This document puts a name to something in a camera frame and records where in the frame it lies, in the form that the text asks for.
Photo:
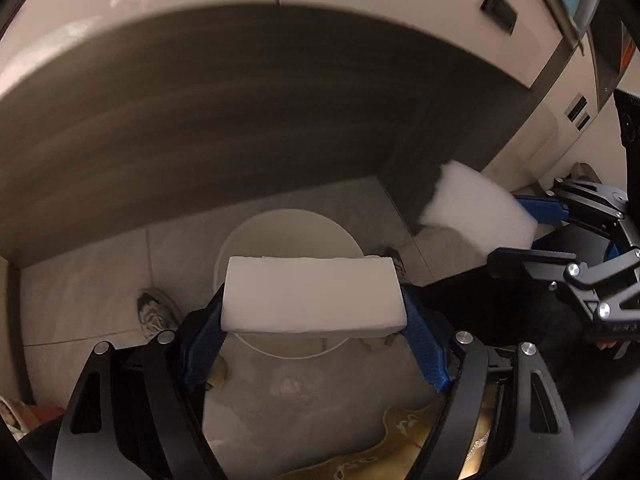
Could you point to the person's right hand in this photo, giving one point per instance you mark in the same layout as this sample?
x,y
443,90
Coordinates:
x,y
606,345

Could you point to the pink cloth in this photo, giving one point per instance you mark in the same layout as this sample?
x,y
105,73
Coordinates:
x,y
42,414

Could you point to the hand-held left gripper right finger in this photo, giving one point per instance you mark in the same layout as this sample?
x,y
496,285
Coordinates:
x,y
424,342

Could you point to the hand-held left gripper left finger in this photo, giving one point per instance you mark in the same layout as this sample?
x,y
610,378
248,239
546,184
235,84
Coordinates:
x,y
200,352

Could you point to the person's left grey sneaker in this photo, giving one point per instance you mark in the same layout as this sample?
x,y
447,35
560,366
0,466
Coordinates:
x,y
155,312

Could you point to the white foam block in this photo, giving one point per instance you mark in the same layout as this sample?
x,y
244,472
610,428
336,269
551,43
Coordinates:
x,y
310,295

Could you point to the grey wooden desk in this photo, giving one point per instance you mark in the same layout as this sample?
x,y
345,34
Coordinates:
x,y
200,110

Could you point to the white foam chunk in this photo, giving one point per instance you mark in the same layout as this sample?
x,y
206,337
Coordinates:
x,y
475,205

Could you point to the white cabinet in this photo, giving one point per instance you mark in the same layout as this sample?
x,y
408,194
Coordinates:
x,y
425,0

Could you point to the yellow patterned rug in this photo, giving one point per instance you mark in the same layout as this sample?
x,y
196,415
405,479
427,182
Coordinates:
x,y
400,425

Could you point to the floral patterned cloth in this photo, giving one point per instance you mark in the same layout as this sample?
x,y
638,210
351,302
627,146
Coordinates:
x,y
10,415

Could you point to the person's right grey sneaker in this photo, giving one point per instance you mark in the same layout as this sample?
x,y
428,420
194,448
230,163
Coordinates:
x,y
397,262

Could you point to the white round trash bin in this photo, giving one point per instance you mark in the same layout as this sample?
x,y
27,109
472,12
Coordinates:
x,y
285,232

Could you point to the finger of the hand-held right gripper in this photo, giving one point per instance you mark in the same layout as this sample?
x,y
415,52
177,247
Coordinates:
x,y
540,206
525,260

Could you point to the person's grey sneaker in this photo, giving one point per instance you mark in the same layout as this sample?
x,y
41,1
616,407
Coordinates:
x,y
155,312
397,262

